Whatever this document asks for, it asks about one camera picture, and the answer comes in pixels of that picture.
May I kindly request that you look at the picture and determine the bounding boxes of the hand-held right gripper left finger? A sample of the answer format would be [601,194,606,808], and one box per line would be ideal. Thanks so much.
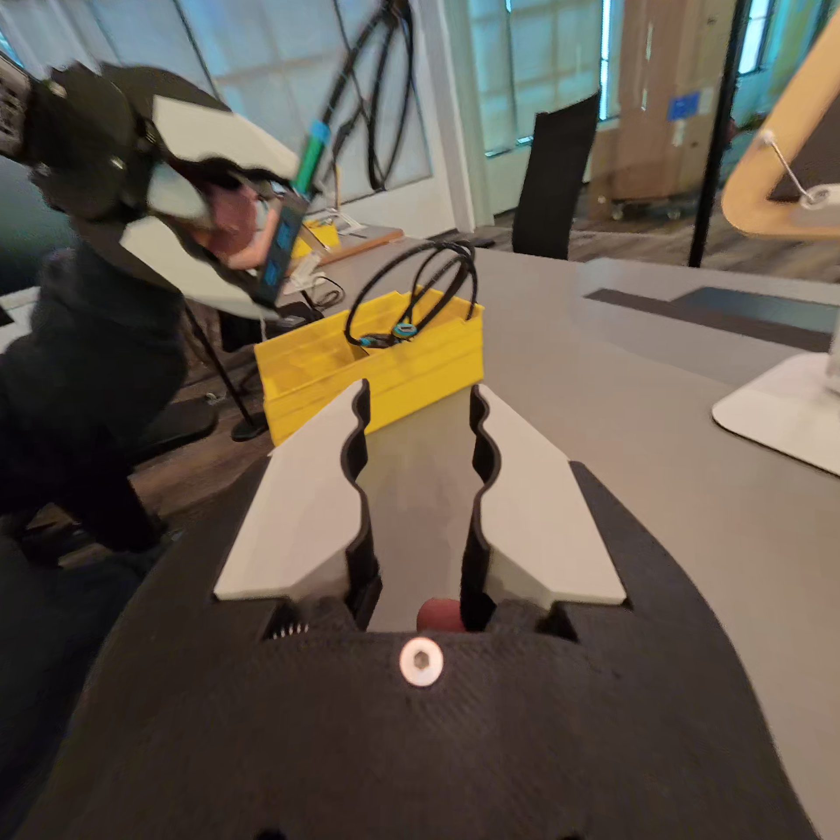
[213,378,383,624]

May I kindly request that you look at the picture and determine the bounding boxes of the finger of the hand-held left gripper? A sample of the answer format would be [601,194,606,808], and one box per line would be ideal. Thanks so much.
[120,215,284,322]
[151,95,301,182]

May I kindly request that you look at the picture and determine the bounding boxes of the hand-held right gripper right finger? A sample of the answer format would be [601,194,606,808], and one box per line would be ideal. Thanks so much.
[459,384,629,632]

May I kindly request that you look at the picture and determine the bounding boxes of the black hub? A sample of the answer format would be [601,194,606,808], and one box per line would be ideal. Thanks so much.
[256,193,311,309]

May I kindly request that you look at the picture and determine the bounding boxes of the braided HDMI cable green plugs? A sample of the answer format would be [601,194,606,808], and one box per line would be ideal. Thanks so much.
[292,0,417,198]
[343,239,481,350]

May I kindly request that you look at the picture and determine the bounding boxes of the yellow plastic bin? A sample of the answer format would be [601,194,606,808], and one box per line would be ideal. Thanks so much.
[255,289,487,448]

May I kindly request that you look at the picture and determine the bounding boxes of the person's left forearm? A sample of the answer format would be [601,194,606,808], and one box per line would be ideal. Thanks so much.
[0,239,191,555]

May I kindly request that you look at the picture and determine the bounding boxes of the black tripod stand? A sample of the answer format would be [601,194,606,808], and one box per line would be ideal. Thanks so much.
[182,303,271,442]

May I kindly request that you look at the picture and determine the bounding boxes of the wooden desk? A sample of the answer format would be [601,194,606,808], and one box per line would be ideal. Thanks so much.
[282,220,406,269]

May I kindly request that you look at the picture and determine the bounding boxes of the black office chair back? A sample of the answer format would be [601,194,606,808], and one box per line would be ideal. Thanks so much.
[511,91,602,261]

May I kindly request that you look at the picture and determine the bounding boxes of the wood-rimmed black board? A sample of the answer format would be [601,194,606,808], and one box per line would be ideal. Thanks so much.
[721,26,840,242]

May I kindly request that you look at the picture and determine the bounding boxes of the black floor pole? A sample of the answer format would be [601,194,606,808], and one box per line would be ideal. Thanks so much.
[688,0,754,269]

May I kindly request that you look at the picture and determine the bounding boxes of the large cardboard box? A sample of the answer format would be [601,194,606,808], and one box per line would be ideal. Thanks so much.
[587,0,739,221]

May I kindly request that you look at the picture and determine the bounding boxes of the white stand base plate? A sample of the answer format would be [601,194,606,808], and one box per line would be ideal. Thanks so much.
[712,128,840,478]

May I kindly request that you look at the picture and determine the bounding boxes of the dark desk cable strip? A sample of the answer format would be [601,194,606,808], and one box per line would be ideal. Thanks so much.
[583,285,840,353]

